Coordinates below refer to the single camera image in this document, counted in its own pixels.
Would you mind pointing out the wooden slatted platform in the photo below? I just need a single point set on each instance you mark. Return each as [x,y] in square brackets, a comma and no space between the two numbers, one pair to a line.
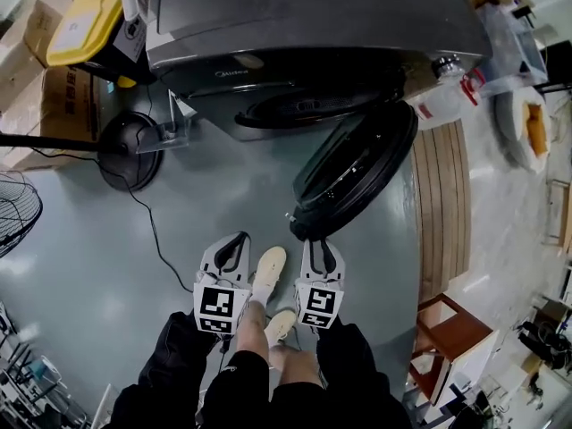
[442,212]

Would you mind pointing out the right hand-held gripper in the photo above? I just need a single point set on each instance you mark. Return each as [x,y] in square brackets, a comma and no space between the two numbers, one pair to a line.
[319,304]

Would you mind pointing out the person's leg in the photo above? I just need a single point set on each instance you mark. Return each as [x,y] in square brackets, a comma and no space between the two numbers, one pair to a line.
[297,367]
[252,333]

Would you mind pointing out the person's left leg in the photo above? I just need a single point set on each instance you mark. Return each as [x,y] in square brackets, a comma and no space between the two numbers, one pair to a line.
[252,333]

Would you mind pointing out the person's right leg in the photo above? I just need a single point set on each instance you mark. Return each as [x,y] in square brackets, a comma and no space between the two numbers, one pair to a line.
[297,367]

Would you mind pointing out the person's left forearm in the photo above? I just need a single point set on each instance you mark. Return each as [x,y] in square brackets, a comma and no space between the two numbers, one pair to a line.
[179,355]

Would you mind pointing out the grey wrapped sink cabinet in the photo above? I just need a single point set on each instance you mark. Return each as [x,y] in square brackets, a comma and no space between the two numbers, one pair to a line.
[514,47]

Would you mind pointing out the person's cream shoe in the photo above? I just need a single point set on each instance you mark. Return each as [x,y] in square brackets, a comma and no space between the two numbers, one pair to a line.
[279,324]
[268,271]

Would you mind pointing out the person's left cream shoe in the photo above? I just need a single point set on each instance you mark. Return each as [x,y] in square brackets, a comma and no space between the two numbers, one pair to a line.
[268,271]

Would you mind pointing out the black bin with yellow lid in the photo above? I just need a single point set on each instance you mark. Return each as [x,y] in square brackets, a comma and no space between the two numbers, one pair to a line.
[85,25]

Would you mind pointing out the white metal rack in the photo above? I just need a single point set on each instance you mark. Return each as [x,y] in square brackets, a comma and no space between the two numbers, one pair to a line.
[31,373]

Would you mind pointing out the black standing fan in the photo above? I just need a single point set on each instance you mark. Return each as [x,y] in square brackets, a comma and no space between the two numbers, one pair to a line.
[129,150]

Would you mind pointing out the orange cushion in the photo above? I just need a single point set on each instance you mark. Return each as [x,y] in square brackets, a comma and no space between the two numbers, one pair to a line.
[536,128]

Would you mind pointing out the person's black shorts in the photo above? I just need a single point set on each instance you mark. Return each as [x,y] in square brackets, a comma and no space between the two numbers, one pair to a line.
[277,400]

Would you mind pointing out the person's right forearm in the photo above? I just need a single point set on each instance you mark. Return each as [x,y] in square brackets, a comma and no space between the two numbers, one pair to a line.
[353,364]

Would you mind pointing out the red white side table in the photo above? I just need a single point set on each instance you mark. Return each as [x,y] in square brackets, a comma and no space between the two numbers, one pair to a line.
[451,329]

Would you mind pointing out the printed brown cardboard box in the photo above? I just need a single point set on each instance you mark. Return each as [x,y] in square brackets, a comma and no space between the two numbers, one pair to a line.
[67,105]

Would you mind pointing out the person's right cream shoe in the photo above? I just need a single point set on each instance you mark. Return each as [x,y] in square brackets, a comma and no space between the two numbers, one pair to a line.
[279,324]

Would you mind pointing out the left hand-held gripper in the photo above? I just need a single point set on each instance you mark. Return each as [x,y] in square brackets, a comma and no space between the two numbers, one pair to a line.
[219,304]

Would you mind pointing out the black washing machine door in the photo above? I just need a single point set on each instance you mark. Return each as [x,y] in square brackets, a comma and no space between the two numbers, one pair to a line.
[357,163]

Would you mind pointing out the white bean bag seat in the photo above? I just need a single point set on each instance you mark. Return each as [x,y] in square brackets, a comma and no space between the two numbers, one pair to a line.
[514,141]

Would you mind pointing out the black washing machine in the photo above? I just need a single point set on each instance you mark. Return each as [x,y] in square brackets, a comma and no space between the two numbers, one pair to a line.
[290,16]

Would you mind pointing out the wooden coffee table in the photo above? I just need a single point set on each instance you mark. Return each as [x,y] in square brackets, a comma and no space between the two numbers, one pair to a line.
[558,212]

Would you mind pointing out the large clear water jug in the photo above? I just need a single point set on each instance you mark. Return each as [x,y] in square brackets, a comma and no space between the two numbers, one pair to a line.
[440,103]

